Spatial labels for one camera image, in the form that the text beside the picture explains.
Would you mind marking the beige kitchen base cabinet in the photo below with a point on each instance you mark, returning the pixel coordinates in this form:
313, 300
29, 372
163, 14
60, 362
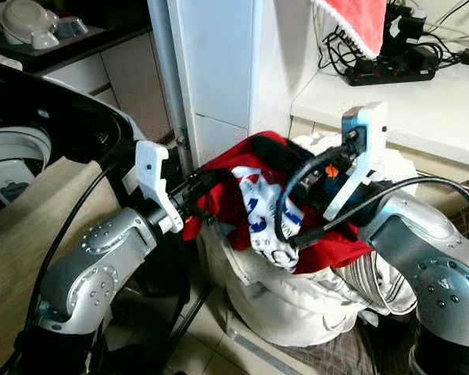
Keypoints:
125, 74

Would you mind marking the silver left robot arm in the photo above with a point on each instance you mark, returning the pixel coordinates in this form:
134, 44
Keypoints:
102, 254

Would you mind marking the grey blue container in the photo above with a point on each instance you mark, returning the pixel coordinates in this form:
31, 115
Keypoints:
70, 27

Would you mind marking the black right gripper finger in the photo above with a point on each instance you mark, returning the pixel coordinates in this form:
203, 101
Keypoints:
277, 154

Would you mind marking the beige wood-grain board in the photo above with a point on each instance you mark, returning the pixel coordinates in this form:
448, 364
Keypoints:
31, 234

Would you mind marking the red garment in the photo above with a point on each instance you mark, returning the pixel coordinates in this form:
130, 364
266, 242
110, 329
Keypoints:
219, 207

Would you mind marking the black top-load washing machine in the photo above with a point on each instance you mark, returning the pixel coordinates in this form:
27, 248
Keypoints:
47, 133

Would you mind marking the grey striped cloth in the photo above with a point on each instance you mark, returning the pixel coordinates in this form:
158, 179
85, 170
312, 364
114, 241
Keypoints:
371, 285

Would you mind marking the black power adapter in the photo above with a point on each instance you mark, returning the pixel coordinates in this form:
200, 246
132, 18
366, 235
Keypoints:
410, 27

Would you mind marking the white garment with blue print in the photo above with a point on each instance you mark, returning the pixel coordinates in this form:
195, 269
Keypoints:
262, 215

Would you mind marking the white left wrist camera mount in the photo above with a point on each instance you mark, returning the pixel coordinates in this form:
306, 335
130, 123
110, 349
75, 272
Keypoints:
155, 176

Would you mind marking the black power strip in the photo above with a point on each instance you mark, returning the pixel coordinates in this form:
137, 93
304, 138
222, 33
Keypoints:
391, 70

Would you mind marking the cream cloth laundry bag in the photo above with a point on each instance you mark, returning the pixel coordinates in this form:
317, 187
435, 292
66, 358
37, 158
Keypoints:
281, 305

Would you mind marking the tall white cabinet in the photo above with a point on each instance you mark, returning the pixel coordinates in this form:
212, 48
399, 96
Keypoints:
227, 62

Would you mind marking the red towel with white trim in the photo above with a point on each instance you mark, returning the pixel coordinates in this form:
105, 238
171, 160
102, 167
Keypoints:
356, 19

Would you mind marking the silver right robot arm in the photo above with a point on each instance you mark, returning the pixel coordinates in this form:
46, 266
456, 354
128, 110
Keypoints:
434, 258

